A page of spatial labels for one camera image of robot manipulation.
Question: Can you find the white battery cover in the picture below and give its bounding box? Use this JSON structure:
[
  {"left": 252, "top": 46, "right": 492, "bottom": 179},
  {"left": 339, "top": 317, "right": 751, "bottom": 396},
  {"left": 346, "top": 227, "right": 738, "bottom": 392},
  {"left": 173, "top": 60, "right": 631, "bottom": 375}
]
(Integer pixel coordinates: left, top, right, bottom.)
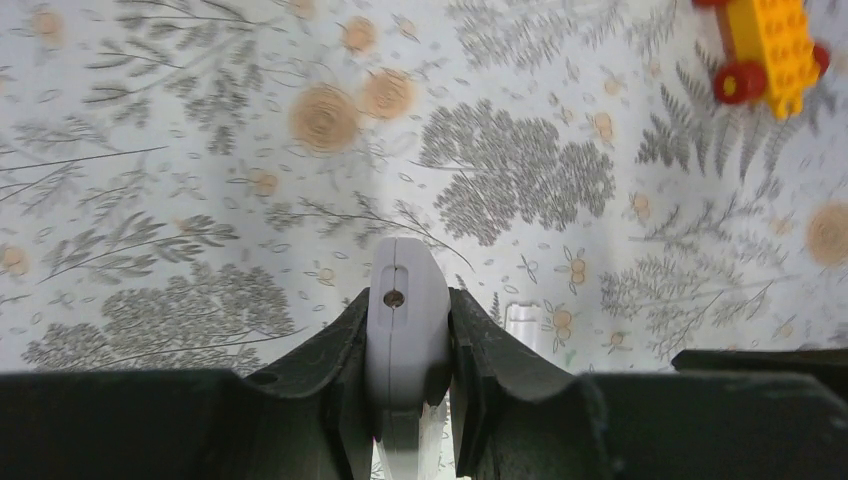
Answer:
[{"left": 504, "top": 302, "right": 543, "bottom": 351}]

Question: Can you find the floral patterned table mat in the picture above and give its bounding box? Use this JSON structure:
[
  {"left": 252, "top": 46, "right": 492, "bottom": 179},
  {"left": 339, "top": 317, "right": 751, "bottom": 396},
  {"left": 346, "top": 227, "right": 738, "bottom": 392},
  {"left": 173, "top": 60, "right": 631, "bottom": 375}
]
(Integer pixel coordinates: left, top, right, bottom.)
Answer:
[{"left": 1, "top": 1, "right": 847, "bottom": 373}]

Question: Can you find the yellow toy brick car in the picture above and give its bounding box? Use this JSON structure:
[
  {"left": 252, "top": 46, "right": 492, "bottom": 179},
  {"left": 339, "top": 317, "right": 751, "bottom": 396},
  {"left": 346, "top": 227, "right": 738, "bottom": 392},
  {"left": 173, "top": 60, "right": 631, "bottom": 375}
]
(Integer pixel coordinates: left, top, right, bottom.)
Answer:
[{"left": 692, "top": 0, "right": 830, "bottom": 121}]

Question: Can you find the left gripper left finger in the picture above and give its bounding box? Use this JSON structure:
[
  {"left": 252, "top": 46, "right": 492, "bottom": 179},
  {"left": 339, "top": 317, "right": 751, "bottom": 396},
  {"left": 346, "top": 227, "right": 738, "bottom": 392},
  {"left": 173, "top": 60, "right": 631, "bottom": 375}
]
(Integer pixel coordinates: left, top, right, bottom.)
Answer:
[{"left": 1, "top": 292, "right": 373, "bottom": 479}]

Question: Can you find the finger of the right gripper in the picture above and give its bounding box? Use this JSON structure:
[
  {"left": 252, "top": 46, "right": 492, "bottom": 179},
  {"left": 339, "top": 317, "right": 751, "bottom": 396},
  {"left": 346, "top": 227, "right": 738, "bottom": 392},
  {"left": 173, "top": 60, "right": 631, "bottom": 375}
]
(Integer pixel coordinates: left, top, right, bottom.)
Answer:
[{"left": 671, "top": 349, "right": 847, "bottom": 400}]

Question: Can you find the white remote control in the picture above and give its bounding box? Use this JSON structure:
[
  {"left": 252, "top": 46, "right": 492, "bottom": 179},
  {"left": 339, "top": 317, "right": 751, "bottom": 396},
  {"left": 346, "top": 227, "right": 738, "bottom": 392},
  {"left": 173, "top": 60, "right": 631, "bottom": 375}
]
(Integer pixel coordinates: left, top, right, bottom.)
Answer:
[{"left": 365, "top": 237, "right": 452, "bottom": 479}]

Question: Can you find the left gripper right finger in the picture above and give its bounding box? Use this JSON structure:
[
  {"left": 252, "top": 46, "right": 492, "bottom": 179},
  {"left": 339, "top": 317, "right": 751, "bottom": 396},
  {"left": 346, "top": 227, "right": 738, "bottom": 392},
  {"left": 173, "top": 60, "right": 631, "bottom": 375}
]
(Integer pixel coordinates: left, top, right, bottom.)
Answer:
[{"left": 450, "top": 289, "right": 847, "bottom": 479}]

